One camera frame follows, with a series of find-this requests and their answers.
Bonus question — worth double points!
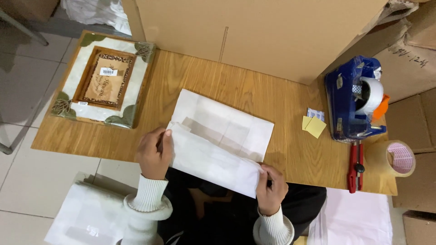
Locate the person's right hand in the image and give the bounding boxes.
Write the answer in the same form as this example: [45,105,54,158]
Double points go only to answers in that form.
[256,163,289,217]

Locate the person's left hand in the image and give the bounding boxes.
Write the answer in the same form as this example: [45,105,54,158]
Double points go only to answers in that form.
[137,127,173,180]

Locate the white wrapping paper sheet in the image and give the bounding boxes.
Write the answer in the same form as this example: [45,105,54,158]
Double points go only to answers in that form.
[166,89,275,199]

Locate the person's black trousers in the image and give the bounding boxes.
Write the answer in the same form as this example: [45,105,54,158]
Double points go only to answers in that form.
[157,167,327,245]

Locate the white paper sheets pile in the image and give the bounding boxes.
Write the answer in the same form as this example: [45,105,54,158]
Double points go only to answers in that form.
[307,187,393,245]

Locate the stack of white paper sheets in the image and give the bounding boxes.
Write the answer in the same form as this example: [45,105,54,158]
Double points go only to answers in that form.
[44,171,138,245]

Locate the red utility knife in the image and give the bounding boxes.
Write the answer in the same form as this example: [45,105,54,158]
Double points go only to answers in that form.
[347,140,365,194]

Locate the small white printed packet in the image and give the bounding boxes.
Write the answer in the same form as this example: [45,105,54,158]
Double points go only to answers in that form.
[307,108,325,122]

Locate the blue tape dispenser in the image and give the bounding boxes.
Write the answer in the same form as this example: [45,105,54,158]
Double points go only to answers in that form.
[324,56,390,143]

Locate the beige packing tape roll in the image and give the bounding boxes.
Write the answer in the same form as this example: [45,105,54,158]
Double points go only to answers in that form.
[364,140,416,178]

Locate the white tape roll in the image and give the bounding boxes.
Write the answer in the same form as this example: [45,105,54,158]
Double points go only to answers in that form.
[354,76,384,116]

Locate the white plastic bag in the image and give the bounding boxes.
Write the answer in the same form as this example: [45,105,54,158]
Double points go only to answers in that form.
[60,0,133,36]

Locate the large cardboard box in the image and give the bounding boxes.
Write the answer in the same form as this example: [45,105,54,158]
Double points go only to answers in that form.
[121,0,389,86]

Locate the stack of cardboard cartons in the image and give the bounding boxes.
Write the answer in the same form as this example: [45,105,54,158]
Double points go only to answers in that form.
[322,0,436,245]

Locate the grey metal chair leg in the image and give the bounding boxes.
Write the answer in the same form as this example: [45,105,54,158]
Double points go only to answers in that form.
[0,8,49,47]

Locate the wooden picture frame in plastic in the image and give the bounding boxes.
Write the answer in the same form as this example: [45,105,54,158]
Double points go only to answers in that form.
[50,30,156,129]

